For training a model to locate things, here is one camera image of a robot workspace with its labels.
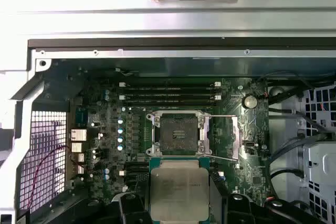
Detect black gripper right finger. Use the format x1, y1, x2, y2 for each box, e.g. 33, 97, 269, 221
209, 174, 323, 224

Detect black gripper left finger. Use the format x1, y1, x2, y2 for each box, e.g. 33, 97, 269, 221
78, 175, 150, 224

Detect silver topped CPU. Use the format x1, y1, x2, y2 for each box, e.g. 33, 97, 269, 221
148, 156, 211, 224

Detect metal socket cover frame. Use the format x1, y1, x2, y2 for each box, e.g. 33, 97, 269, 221
209, 114, 248, 162

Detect RAM slot black clips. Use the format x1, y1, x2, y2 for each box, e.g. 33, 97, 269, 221
123, 161, 227, 169
123, 100, 218, 107
123, 87, 218, 93
124, 176, 150, 184

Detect CPU socket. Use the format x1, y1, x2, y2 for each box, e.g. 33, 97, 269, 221
145, 112, 213, 157

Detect green motherboard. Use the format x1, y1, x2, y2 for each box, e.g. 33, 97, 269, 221
51, 60, 270, 224

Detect silver metal drive cage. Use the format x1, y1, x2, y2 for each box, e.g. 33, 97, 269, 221
299, 84, 336, 224

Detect silver coin cell battery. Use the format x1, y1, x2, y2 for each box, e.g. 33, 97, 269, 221
241, 94, 258, 109

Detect thin red wire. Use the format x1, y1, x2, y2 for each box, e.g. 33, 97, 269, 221
27, 145, 67, 209

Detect thick black cable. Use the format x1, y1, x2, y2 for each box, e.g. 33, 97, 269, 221
266, 85, 306, 107

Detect thin black cable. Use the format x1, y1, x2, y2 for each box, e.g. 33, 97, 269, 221
258, 70, 314, 90

